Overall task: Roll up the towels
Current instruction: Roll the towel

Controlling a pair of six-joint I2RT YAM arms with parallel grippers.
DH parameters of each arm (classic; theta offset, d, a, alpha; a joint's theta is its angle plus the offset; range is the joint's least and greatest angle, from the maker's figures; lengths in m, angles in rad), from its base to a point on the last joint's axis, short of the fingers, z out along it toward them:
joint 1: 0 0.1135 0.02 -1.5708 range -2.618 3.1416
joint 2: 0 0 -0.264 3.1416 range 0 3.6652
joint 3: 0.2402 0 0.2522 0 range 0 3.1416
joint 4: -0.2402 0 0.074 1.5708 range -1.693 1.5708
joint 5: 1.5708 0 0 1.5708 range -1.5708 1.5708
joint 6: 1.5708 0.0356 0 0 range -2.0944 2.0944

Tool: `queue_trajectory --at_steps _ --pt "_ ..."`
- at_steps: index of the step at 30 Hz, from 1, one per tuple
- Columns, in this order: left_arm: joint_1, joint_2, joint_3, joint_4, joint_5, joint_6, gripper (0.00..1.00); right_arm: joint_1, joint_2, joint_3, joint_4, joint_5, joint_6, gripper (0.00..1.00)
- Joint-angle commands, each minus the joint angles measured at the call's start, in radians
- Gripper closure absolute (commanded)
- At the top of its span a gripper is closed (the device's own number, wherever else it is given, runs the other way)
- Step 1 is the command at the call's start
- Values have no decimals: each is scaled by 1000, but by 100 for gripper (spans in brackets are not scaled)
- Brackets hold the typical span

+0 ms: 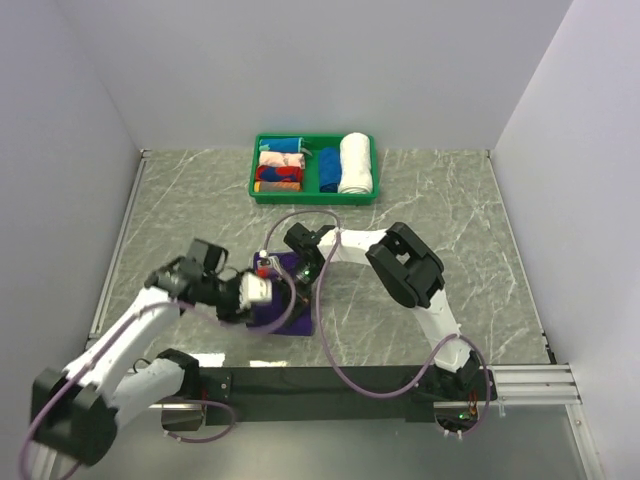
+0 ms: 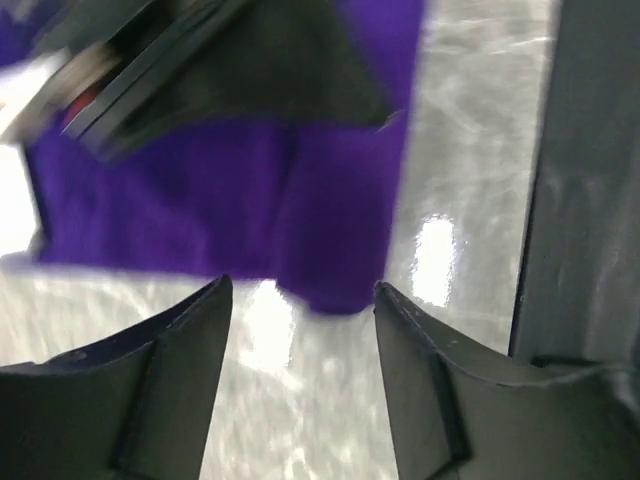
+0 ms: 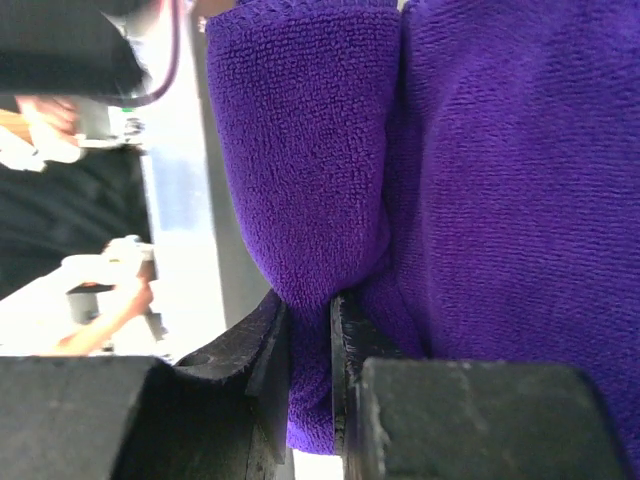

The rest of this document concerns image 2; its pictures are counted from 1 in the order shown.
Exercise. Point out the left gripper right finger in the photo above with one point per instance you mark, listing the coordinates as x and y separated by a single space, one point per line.
460 410

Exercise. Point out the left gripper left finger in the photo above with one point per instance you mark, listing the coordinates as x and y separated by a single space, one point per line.
135 405

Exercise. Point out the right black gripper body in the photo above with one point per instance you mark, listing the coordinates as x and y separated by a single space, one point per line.
138 70

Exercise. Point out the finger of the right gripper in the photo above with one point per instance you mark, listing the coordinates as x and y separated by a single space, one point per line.
291 61

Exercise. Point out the purple towel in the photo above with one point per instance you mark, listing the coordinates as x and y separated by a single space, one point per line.
308 205

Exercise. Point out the black base bar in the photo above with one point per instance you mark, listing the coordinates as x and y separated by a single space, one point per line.
578 288

